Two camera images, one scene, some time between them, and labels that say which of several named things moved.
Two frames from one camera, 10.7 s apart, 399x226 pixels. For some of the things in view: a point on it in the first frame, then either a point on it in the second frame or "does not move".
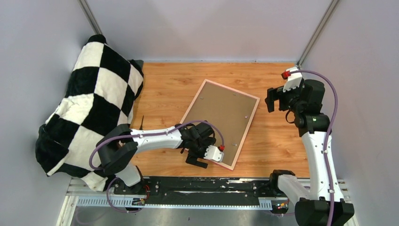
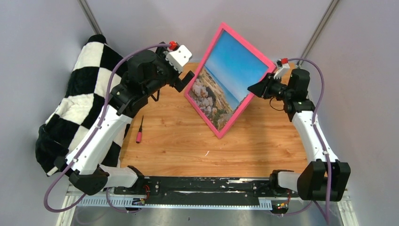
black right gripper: (280, 95) to (262, 89)
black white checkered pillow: (104, 86) does not move
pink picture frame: (231, 110) to (251, 50)
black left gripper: (193, 159) to (179, 84)
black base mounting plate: (234, 187) does not move
